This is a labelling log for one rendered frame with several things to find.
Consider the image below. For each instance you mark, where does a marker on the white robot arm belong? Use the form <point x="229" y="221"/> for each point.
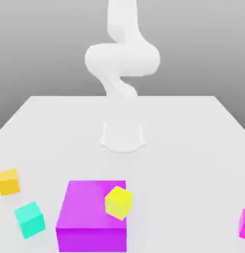
<point x="122" y="59"/>

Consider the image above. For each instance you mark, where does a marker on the large purple box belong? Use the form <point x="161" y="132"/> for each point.
<point x="85" y="217"/>

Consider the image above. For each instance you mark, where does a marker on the small turquoise cube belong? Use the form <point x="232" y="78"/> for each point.
<point x="30" y="220"/>

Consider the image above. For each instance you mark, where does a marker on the small yellow cube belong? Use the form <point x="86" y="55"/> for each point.
<point x="118" y="202"/>

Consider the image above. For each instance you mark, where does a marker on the small orange cube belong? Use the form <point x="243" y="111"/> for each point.
<point x="8" y="182"/>

